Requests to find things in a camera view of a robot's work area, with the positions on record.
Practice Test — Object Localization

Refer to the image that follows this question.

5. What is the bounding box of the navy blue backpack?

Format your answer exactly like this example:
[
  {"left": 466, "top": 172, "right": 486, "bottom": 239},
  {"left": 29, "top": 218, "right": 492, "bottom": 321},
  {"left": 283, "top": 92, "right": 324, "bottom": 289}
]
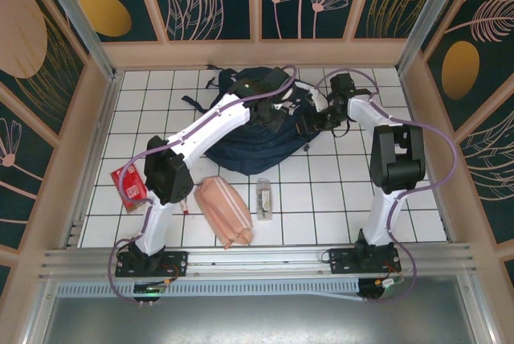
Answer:
[{"left": 181, "top": 64, "right": 351, "bottom": 177}]

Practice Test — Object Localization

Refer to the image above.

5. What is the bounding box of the clear plastic supply case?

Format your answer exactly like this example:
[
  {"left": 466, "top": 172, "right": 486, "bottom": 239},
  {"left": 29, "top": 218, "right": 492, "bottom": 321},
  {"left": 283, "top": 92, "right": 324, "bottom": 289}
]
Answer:
[{"left": 255, "top": 178, "right": 275, "bottom": 223}]

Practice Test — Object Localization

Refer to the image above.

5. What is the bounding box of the pink pencil case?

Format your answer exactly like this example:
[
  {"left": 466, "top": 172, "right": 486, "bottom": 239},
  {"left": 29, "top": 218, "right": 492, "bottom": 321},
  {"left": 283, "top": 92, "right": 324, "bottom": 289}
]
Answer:
[{"left": 193, "top": 175, "right": 255, "bottom": 249}]

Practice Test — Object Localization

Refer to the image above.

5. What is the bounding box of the small red box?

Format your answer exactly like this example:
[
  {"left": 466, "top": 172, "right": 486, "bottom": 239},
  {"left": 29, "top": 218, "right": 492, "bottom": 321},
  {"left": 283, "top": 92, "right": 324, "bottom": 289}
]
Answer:
[{"left": 110, "top": 165, "right": 148, "bottom": 214}]

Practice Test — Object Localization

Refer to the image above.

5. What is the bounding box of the black connector box with LED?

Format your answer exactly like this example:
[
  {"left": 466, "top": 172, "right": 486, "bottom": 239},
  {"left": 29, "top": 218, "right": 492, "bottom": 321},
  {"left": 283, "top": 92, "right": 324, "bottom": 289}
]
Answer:
[
  {"left": 358, "top": 277, "right": 403, "bottom": 304},
  {"left": 132, "top": 281, "right": 168, "bottom": 305}
]

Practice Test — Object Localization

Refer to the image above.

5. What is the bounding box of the grey metal sheet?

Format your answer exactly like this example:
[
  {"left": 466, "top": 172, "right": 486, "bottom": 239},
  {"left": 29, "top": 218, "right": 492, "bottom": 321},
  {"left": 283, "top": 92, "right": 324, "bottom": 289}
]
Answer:
[{"left": 23, "top": 294, "right": 496, "bottom": 344}]

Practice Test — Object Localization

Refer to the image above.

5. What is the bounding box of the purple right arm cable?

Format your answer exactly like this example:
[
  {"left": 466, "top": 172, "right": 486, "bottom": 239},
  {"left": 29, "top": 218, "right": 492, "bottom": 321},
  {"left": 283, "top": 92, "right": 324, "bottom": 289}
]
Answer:
[{"left": 315, "top": 68, "right": 459, "bottom": 305}]

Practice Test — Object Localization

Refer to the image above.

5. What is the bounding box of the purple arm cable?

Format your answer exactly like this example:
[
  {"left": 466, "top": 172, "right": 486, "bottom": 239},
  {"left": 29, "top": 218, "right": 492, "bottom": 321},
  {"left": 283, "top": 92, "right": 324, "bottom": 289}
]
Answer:
[
  {"left": 108, "top": 63, "right": 300, "bottom": 305},
  {"left": 315, "top": 68, "right": 459, "bottom": 305}
]

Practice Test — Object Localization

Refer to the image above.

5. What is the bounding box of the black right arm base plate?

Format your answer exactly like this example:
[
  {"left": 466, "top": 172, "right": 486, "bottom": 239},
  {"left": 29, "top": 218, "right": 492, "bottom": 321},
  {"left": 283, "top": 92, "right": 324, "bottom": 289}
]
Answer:
[{"left": 328, "top": 246, "right": 402, "bottom": 275}]

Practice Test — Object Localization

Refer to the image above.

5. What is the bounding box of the aluminium frame post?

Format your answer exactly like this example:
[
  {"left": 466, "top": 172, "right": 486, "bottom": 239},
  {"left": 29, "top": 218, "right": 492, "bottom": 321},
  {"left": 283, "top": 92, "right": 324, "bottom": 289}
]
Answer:
[
  {"left": 395, "top": 0, "right": 471, "bottom": 72},
  {"left": 31, "top": 0, "right": 118, "bottom": 76}
]

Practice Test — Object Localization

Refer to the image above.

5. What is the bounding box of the aluminium mounting rail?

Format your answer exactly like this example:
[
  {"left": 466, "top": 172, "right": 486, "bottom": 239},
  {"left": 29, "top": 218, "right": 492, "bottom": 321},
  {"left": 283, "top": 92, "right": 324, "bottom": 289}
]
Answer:
[{"left": 39, "top": 242, "right": 479, "bottom": 279}]

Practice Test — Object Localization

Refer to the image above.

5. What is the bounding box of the grey slotted cable duct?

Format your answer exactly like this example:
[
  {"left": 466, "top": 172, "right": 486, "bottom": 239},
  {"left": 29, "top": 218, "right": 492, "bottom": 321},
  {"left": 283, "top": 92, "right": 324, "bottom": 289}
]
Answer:
[{"left": 54, "top": 277, "right": 362, "bottom": 301}]

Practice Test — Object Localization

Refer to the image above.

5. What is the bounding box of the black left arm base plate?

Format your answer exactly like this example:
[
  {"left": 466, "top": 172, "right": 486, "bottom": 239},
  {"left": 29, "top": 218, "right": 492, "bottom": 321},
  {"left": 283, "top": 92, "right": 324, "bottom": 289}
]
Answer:
[{"left": 115, "top": 250, "right": 190, "bottom": 279}]

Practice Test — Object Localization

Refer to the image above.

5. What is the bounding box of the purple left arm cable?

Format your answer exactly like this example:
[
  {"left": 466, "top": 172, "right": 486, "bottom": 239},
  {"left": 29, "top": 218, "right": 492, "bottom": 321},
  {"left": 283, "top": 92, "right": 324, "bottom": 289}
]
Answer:
[{"left": 108, "top": 63, "right": 300, "bottom": 305}]

